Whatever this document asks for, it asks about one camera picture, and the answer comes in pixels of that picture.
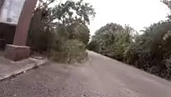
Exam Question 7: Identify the green bushes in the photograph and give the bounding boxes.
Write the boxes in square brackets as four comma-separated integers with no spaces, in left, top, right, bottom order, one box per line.
[24,14,96,68]

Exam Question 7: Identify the red brick sign structure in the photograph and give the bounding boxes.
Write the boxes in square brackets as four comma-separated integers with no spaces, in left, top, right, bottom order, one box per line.
[0,0,45,66]

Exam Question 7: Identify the grey asphalt road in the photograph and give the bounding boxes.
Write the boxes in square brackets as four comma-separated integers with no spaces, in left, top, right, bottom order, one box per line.
[0,33,171,97]

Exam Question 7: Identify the row of green trees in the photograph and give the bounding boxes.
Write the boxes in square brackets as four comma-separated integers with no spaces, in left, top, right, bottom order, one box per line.
[82,0,171,84]

